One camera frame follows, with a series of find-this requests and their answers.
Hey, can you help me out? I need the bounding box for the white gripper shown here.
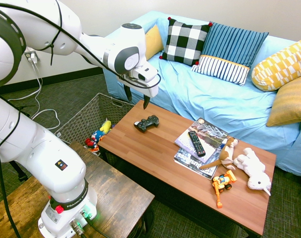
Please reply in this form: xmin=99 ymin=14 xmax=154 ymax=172
xmin=118 ymin=73 xmax=159 ymax=111

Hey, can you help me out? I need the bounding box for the black gamepad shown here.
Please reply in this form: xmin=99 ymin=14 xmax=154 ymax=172
xmin=133 ymin=115 xmax=160 ymax=134

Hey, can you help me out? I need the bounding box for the woven wicker basket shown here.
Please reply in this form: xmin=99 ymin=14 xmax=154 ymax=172
xmin=53 ymin=92 xmax=136 ymax=155

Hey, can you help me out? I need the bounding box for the yellow plush toy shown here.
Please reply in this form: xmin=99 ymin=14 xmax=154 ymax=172
xmin=99 ymin=118 xmax=112 ymax=135

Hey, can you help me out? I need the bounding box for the reddish wood coffee table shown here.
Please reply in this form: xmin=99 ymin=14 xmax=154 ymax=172
xmin=98 ymin=99 xmax=277 ymax=238

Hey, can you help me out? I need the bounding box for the plain yellow pillow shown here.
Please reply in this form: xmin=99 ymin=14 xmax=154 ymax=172
xmin=145 ymin=24 xmax=164 ymax=61

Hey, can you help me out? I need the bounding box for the Captain America plush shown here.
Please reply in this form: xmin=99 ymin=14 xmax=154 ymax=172
xmin=84 ymin=130 xmax=105 ymax=150

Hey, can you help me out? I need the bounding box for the black white checked pillow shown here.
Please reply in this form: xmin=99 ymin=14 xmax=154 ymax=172
xmin=159 ymin=16 xmax=213 ymax=66

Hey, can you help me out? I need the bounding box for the black TV remote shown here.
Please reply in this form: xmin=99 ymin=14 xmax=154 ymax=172
xmin=188 ymin=130 xmax=206 ymax=158

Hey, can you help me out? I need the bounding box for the magazine with snowy cover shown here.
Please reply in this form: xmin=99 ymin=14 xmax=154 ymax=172
xmin=174 ymin=117 xmax=229 ymax=164

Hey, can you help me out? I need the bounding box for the business magazine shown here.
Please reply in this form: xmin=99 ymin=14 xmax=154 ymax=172
xmin=173 ymin=148 xmax=219 ymax=180

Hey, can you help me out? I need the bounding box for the rustic dark wood table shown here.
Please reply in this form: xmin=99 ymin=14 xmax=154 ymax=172
xmin=0 ymin=141 xmax=155 ymax=238

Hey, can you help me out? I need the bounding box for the brown plush dog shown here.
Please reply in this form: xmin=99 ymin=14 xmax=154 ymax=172
xmin=199 ymin=136 xmax=240 ymax=171

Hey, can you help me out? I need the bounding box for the blue striped pillow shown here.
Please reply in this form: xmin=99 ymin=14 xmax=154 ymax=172
xmin=191 ymin=22 xmax=269 ymax=87

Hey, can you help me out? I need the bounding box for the orange toy excavator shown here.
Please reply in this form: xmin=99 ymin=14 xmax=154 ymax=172
xmin=211 ymin=169 xmax=238 ymax=209

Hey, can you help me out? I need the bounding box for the white plush unicorn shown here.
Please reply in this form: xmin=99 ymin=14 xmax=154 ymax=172
xmin=232 ymin=147 xmax=272 ymax=197

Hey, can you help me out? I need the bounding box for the yellow white patterned pillow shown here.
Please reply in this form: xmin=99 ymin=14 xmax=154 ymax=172
xmin=251 ymin=36 xmax=301 ymax=93

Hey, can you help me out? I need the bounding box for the yellow orange ribbed pillow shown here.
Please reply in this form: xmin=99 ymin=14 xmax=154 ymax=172
xmin=266 ymin=74 xmax=301 ymax=127

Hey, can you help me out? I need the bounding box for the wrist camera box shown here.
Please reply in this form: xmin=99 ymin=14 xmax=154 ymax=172
xmin=130 ymin=61 xmax=159 ymax=83

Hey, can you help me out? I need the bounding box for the white charger cable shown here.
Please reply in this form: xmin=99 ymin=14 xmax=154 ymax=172
xmin=7 ymin=59 xmax=61 ymax=131

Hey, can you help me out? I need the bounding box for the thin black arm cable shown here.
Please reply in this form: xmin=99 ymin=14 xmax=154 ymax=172
xmin=0 ymin=0 xmax=162 ymax=238

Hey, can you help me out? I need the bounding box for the wall power outlet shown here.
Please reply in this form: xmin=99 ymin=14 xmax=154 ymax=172
xmin=24 ymin=50 xmax=40 ymax=64

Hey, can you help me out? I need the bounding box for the robot base power cable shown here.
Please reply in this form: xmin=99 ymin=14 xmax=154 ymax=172
xmin=79 ymin=215 xmax=112 ymax=238

